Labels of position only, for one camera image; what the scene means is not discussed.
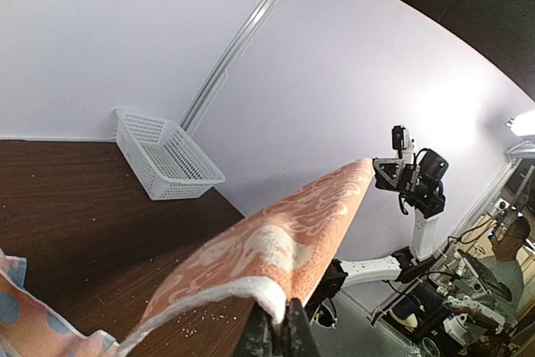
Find right aluminium frame post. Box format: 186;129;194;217
180;0;277;135

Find scattered rice crumbs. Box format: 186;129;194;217
176;307;237;339

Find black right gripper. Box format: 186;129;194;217
373;158;420;192

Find orange bunny pattern towel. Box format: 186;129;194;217
117;158;375;356

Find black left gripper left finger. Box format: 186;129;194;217
233;304;274;357

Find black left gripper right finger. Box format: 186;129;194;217
280;298;318;357

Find white plastic basket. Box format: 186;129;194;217
115;108;226;201

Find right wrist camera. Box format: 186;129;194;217
391;125;412;152

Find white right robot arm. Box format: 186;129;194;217
305;148;449;322

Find blue patchwork towel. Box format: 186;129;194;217
1;253;119;356

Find seated person in background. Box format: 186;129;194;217
477;217;531;327

